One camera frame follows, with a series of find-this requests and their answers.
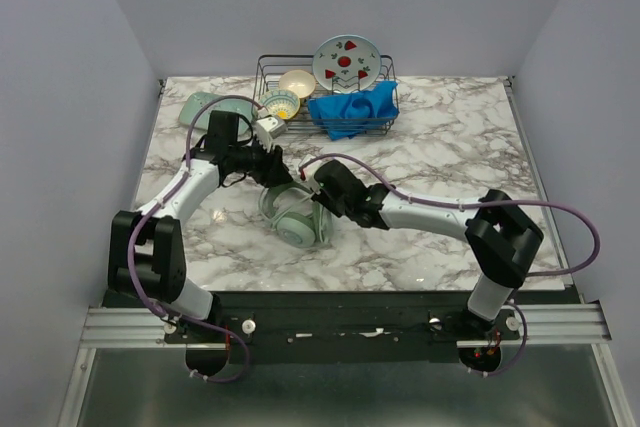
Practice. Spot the cream bowl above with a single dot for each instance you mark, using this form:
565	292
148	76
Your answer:
300	82

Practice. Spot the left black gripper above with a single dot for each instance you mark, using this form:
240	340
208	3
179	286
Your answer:
273	172

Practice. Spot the mint green rectangular tray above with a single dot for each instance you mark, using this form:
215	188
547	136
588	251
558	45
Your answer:
228	111

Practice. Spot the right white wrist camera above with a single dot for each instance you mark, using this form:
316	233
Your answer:
307	170

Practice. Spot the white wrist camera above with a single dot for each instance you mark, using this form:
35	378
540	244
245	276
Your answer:
307	170
267	130

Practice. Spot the mint green headphones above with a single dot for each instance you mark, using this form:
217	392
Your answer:
302	224

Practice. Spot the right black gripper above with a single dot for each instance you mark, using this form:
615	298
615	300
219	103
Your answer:
327	195

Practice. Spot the strawberry pattern plate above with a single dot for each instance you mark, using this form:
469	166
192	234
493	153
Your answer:
346	64

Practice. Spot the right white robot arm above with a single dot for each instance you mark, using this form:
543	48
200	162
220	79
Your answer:
502	237

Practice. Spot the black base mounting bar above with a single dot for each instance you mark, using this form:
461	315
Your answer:
346	327

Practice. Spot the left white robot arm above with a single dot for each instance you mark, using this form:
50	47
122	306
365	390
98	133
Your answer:
146	253

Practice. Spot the blue cloth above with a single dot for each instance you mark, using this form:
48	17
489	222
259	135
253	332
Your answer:
348	115

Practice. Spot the blue yellow patterned bowl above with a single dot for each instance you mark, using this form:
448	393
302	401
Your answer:
282	103

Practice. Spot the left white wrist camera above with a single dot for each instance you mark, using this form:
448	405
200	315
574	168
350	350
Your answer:
267	130

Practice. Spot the aluminium rail frame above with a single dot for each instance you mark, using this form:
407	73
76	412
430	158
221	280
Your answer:
128	375

